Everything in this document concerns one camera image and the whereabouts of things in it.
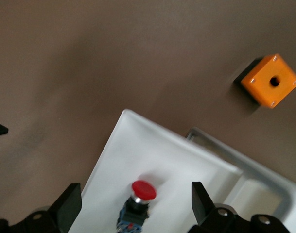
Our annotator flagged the orange button enclosure box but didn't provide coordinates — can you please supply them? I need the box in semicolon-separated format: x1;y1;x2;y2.
233;53;296;110

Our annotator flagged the white plastic tray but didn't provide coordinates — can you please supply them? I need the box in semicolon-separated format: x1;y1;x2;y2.
80;109;296;233

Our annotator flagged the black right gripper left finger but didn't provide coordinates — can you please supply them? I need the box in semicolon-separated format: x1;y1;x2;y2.
0;183;83;233

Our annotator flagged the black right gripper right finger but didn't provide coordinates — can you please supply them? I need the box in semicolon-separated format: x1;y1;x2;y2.
187;181;292;233

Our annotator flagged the red mushroom push button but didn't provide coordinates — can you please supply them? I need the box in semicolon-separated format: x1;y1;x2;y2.
116;180;158;233

